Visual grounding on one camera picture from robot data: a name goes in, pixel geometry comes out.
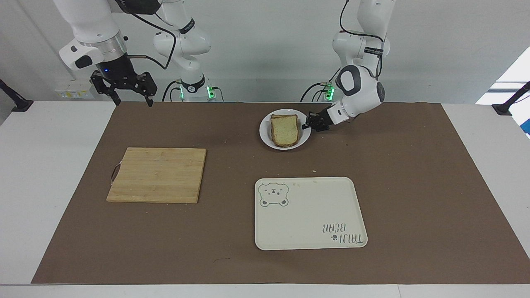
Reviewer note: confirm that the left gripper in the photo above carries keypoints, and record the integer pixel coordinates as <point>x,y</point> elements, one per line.
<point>324,121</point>

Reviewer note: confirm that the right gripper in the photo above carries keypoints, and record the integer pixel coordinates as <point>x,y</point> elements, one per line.
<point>116,68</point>

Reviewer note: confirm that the white round plate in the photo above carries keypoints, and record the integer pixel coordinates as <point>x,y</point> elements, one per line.
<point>265,130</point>

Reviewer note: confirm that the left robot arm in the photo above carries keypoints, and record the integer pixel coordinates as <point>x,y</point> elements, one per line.
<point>364,89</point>

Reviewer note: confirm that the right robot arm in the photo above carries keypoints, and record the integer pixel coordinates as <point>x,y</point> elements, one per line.
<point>93,20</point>

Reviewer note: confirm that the bread slice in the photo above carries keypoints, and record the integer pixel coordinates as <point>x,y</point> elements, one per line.
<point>285,131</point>
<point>283,116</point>

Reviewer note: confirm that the cream tray with bear print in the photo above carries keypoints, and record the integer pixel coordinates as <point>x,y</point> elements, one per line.
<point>308,217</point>

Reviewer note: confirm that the wooden cutting board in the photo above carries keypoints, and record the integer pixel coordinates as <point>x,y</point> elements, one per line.
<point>159,176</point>

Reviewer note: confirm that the black stand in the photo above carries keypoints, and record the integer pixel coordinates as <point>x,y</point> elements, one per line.
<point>507,105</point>
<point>18,103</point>

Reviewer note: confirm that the white wall socket strip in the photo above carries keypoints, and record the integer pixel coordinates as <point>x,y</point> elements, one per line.
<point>74,93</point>

